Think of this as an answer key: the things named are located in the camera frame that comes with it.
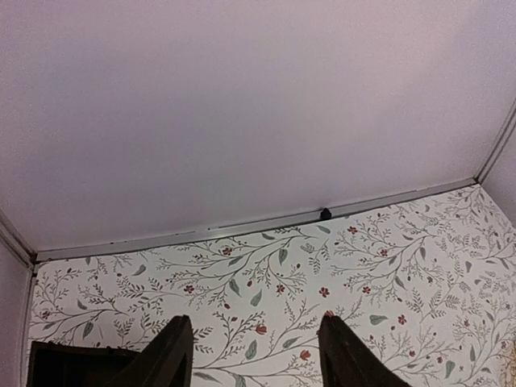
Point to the black three-compartment bin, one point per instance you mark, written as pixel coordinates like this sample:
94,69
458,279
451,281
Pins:
53,364

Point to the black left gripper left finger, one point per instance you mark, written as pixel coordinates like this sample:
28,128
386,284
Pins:
166,361

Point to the small black wall knob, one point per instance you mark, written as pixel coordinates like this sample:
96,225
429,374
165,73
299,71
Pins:
325,214

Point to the right aluminium corner post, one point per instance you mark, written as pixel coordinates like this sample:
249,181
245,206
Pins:
499,144

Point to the left aluminium corner post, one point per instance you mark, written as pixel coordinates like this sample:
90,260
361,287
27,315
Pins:
16,244

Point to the aluminium corner post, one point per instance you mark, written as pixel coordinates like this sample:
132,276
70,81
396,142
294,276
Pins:
499,144
16,244

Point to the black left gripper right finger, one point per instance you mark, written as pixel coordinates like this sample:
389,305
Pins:
346,361

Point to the floral patterned table mat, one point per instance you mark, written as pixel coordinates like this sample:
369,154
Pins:
428,285

